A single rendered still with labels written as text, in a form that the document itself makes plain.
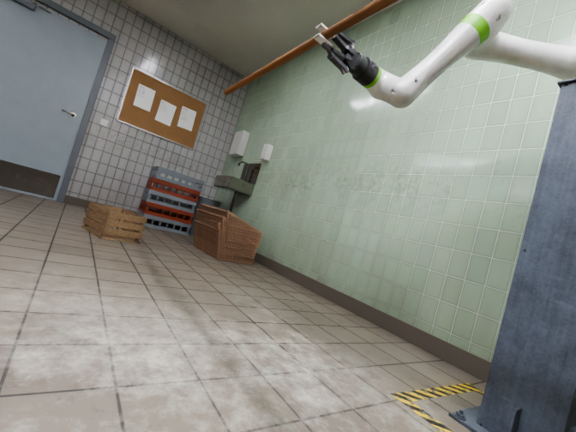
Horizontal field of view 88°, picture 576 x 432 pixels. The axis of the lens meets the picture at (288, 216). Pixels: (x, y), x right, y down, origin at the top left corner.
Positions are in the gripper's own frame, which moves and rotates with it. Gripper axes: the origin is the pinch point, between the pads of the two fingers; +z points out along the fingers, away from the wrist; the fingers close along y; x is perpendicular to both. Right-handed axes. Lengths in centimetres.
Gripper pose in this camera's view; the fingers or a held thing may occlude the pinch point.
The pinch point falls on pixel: (324, 36)
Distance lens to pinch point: 122.5
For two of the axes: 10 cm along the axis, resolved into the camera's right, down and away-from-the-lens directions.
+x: -5.9, -0.8, 8.0
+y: -2.4, 9.7, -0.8
